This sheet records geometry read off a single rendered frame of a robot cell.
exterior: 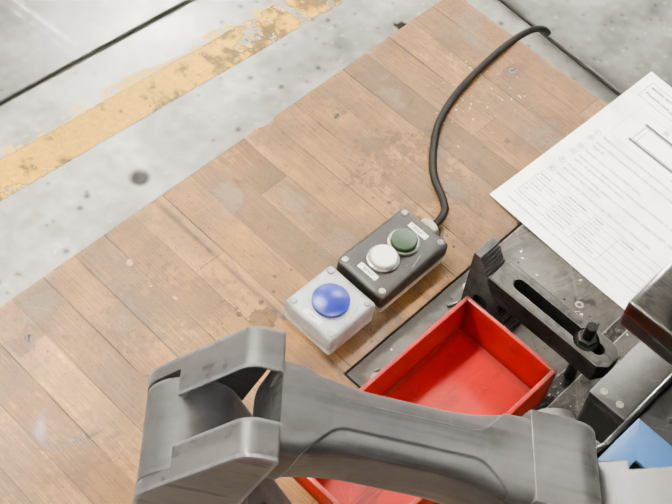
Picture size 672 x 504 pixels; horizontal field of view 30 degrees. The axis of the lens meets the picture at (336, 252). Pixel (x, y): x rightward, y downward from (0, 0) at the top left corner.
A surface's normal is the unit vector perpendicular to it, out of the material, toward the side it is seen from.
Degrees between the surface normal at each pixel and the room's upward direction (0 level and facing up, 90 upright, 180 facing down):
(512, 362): 90
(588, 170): 1
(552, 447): 19
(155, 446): 42
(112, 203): 0
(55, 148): 0
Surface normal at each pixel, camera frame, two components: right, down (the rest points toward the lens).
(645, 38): 0.07, -0.56
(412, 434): 0.39, -0.51
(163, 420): -0.43, -0.52
